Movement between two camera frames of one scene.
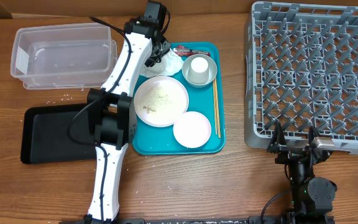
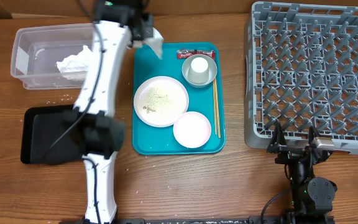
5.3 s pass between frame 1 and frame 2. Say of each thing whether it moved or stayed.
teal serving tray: stayed
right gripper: stayed
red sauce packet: moved
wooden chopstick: stayed
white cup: stayed
